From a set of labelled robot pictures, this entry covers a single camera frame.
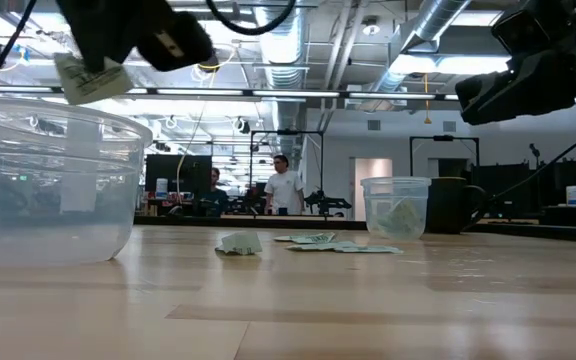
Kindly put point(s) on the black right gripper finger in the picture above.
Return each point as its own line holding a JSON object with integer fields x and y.
{"x": 483, "y": 82}
{"x": 493, "y": 105}

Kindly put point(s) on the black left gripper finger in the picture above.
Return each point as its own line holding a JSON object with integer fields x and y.
{"x": 98, "y": 30}

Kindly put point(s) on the small black robot arm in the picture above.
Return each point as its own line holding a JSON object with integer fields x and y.
{"x": 325, "y": 202}

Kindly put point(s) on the grey square vent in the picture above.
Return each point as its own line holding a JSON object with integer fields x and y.
{"x": 449, "y": 126}
{"x": 374, "y": 125}

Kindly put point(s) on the black microphone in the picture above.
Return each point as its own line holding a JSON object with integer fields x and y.
{"x": 534, "y": 149}

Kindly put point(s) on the dark screen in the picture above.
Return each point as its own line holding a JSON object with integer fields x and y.
{"x": 505, "y": 190}
{"x": 570, "y": 172}

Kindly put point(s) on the black mug yellow inside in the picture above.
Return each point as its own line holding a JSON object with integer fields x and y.
{"x": 450, "y": 205}

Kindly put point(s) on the white canister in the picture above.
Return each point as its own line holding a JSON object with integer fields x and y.
{"x": 161, "y": 190}
{"x": 573, "y": 196}

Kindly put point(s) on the round ceiling fixture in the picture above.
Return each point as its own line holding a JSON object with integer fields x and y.
{"x": 370, "y": 29}

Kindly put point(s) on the long ceiling light strip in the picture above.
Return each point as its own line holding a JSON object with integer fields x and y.
{"x": 293, "y": 93}

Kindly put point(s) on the small clear plastic cup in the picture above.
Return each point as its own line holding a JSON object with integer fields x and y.
{"x": 395, "y": 187}

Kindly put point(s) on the black monitor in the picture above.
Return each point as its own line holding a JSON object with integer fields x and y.
{"x": 178, "y": 172}

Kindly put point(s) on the pale door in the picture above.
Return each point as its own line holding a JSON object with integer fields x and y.
{"x": 373, "y": 167}

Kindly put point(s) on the large clear plastic bowl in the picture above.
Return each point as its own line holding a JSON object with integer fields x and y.
{"x": 58, "y": 175}

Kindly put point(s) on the person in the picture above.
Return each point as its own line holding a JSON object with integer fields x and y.
{"x": 214, "y": 200}
{"x": 284, "y": 190}

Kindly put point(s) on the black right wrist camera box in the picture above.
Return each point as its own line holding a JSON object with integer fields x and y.
{"x": 528, "y": 25}

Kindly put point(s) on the black frame stand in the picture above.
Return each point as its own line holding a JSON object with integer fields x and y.
{"x": 287, "y": 132}
{"x": 443, "y": 137}

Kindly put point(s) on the smooth silver duct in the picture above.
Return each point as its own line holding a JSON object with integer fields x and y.
{"x": 438, "y": 17}

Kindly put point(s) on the ribbed silver duct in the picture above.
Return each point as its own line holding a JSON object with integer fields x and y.
{"x": 288, "y": 75}

